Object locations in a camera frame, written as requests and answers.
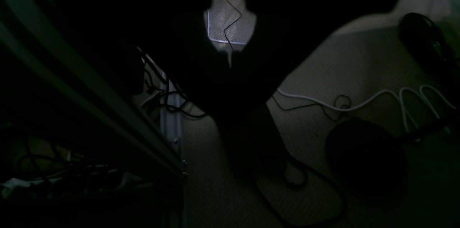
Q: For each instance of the black round floor base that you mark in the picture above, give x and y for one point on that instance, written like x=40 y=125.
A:
x=367 y=158

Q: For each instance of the aluminium table frame rail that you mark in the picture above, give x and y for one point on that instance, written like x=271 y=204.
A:
x=69 y=100

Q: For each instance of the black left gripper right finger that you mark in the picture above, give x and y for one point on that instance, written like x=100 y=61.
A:
x=285 y=33

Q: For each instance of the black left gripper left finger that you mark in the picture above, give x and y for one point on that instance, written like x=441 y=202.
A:
x=173 y=33

